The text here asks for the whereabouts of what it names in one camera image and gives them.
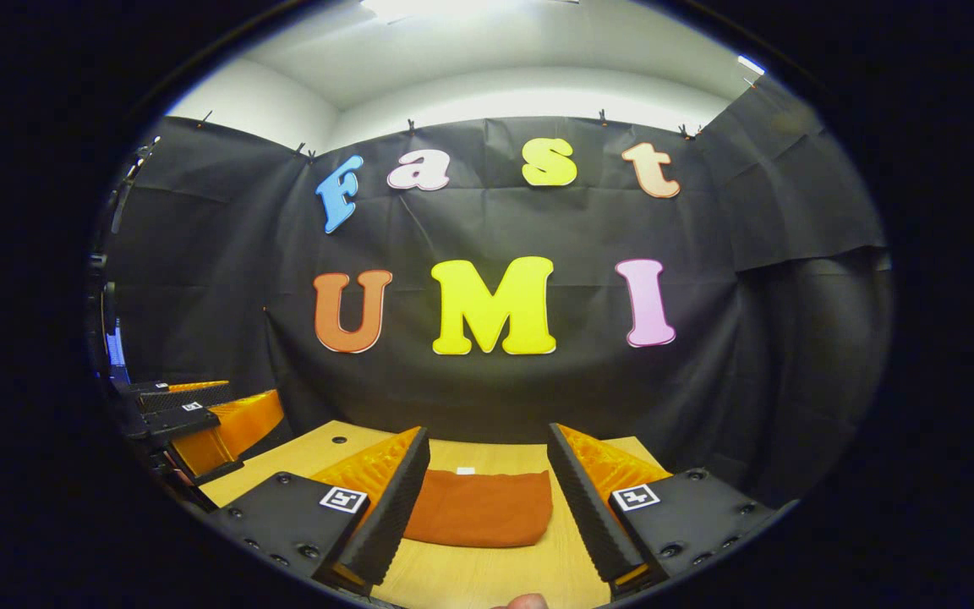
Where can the orange button-up garment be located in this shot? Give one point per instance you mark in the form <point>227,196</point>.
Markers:
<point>478,507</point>

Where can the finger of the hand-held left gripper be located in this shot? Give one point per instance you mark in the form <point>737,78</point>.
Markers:
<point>238,427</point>
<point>191,397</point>

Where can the black backdrop cloth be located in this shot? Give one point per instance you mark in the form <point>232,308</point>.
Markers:
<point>470,397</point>

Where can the blue lit panel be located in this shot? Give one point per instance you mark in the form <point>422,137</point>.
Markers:
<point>117,351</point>

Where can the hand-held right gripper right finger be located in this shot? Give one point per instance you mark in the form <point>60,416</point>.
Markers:
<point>588,516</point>

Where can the white ceiling light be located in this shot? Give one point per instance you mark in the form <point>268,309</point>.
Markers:
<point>751,65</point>
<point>428,7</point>

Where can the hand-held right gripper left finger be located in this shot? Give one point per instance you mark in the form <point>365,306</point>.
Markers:
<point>390,516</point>

